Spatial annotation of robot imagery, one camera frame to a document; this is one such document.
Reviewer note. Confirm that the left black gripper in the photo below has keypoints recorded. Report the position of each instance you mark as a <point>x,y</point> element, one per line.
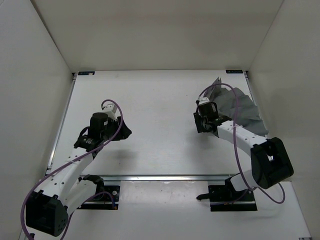
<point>125,131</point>

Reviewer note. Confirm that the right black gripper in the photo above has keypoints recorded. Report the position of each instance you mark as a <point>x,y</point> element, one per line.
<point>197,116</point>

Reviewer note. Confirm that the grey pleated skirt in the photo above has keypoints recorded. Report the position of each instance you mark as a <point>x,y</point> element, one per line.
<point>235,104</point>

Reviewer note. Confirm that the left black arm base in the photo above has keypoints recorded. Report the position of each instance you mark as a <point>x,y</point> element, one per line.
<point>106,196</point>

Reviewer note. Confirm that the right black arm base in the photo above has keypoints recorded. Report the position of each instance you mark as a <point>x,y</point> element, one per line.
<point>223,198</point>

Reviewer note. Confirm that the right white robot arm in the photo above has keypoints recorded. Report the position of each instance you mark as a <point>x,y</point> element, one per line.
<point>270,163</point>

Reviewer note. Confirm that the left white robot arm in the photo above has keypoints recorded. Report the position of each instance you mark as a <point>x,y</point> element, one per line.
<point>50,204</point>

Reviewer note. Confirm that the right blue corner label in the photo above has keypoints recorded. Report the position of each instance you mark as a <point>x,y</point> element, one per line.
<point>234,71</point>

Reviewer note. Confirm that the blue corner label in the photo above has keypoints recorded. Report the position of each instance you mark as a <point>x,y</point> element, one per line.
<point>234,71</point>
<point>86,73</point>

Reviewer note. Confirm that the left blue corner label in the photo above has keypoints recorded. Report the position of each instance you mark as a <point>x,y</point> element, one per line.
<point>86,73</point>

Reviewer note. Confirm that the aluminium front table rail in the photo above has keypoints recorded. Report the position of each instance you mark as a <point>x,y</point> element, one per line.
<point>164,178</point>

